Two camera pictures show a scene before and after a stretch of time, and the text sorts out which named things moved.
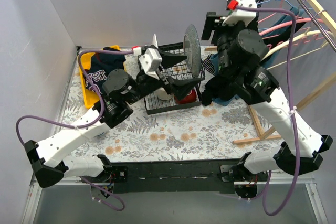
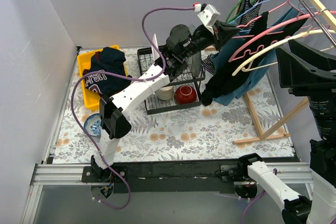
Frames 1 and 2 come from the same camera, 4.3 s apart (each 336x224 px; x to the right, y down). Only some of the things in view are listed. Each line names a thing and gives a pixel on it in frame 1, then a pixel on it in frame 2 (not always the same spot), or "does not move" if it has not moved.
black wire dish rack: x=155 y=104 does not move
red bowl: x=190 y=98 does not move
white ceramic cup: x=162 y=94 does not move
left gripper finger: x=181 y=87 to x=223 y=31
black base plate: x=195 y=176 does not move
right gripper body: x=209 y=26 to x=311 y=91
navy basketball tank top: x=102 y=65 does not move
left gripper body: x=163 y=72 to x=219 y=32
